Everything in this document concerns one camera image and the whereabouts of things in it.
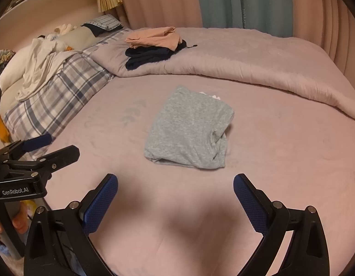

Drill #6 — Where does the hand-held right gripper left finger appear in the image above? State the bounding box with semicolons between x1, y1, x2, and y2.
24;173;119;276

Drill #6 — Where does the grey lettered sweatshirt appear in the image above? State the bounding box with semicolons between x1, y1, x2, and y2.
144;85;235;170

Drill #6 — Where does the pink bed sheet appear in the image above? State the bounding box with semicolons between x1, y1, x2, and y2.
0;73;355;276

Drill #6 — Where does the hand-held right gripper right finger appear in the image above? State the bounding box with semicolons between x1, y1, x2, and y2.
233;173;330;276

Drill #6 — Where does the white crumpled cloth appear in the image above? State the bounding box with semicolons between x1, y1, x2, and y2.
16;37;84;102

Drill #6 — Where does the beige pillow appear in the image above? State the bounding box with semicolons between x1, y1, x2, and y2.
59;27;98;50

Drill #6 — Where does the pink curtain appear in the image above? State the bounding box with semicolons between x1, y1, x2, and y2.
289;0;355;77
114;0;204;31

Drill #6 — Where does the plaid pillow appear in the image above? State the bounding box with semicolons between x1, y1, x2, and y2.
3;27;132;153

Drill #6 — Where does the white plush toy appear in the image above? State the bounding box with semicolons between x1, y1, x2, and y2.
37;23;79;53

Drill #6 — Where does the teal curtain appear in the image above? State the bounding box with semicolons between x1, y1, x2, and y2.
193;0;295;38

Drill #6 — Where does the navy folded garment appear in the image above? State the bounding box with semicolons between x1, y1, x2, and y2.
125;40;199;71

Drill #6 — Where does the pink comforter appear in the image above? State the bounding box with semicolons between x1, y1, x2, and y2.
91;26;355;121

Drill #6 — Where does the peach folded garment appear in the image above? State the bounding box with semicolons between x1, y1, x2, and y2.
125;26;184;51

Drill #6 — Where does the white pillow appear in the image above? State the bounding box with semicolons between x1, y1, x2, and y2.
0;50;33;94

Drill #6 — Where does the black folded cloth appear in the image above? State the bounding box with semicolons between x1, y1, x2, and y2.
80;23;109;38

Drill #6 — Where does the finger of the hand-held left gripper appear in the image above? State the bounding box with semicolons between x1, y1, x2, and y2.
0;134;53;161
5;145;81;179

